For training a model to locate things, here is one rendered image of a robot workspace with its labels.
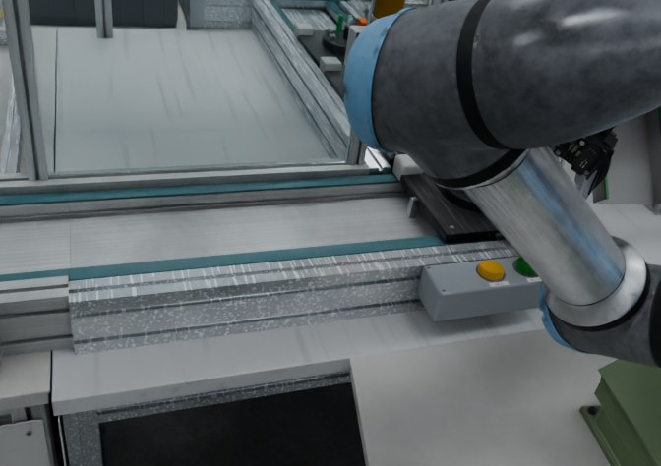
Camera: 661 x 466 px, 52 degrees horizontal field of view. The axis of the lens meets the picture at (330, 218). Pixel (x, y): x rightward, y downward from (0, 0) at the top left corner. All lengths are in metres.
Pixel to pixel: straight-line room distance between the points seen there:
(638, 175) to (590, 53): 0.96
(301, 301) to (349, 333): 0.10
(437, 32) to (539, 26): 0.08
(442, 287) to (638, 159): 0.54
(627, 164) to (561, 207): 0.75
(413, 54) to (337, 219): 0.75
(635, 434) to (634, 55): 0.62
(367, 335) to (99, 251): 0.45
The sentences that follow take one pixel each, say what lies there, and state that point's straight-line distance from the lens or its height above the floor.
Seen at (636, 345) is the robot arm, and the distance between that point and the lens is 0.82.
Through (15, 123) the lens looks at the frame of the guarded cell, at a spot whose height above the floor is 0.89.
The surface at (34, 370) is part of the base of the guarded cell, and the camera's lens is 1.03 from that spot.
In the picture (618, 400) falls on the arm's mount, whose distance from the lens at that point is 1.01.
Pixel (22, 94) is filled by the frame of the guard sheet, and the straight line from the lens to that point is 1.16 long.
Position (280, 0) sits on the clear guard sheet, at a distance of 1.15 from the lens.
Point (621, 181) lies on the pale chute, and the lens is 1.39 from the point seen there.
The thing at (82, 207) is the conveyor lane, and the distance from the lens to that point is 1.20.
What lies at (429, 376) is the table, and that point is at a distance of 1.05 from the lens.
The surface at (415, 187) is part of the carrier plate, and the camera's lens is 1.26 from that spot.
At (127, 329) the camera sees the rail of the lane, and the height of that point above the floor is 0.90.
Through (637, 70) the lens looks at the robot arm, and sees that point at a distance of 0.49.
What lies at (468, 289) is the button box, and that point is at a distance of 1.07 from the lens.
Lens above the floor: 1.60
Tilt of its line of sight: 34 degrees down
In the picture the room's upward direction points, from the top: 9 degrees clockwise
